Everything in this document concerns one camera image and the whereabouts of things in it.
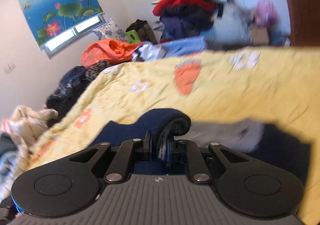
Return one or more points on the orange plastic bag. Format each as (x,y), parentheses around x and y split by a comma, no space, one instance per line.
(110,50)

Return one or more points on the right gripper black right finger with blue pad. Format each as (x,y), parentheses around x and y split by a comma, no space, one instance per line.
(184,157)

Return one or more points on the window with metal frame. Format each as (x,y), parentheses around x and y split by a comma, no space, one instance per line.
(67,37)

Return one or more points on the cream beige blanket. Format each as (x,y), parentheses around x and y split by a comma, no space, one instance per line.
(25,126)

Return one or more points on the light blue folded towel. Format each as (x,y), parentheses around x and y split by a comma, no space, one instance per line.
(185,46)

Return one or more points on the pink plastic bag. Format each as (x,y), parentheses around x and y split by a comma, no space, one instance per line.
(265,14)

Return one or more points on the yellow cartoon print bedsheet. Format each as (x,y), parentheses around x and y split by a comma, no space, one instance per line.
(272,85)

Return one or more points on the blue white patterned pillow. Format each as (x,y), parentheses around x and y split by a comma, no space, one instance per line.
(111,30)

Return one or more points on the lotus pond roller blind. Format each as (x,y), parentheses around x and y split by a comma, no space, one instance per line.
(49,18)

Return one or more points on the brown wooden door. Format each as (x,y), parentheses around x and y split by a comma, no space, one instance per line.
(304,21)

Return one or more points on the clear plastic bag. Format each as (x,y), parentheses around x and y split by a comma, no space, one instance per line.
(233,27)

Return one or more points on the white crumpled cloth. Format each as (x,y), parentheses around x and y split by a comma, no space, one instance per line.
(149,52)

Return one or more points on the grey navy knit sweater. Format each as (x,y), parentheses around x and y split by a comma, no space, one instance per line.
(264,142)

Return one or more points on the black bag with green item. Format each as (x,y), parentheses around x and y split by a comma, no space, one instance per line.
(144,31)

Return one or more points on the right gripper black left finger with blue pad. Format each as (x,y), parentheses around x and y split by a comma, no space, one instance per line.
(128,154)

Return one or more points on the pile of dark red clothes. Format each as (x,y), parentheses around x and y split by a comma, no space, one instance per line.
(180,19)

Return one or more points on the dark clothes beside bed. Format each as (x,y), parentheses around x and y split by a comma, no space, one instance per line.
(70,88)

